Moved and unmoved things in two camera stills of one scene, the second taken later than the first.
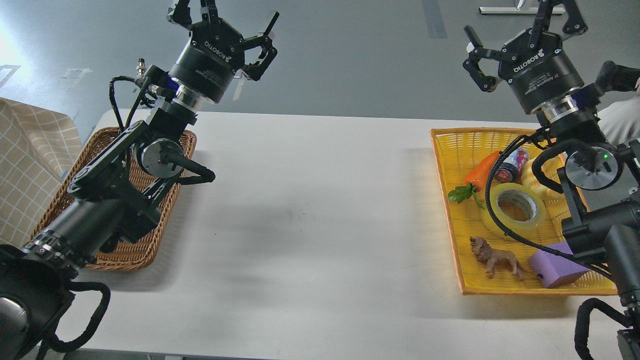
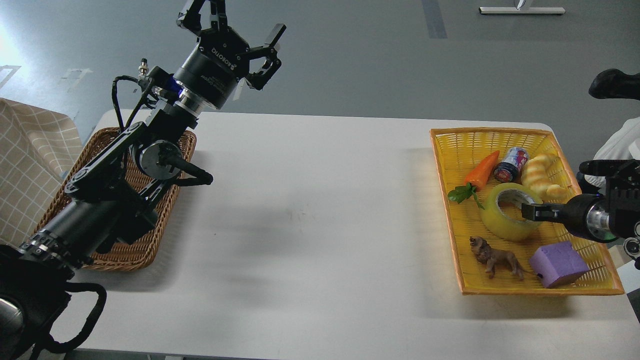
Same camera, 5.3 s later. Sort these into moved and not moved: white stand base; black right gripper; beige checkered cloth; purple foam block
Moved: black right gripper
Not moved: white stand base; beige checkered cloth; purple foam block
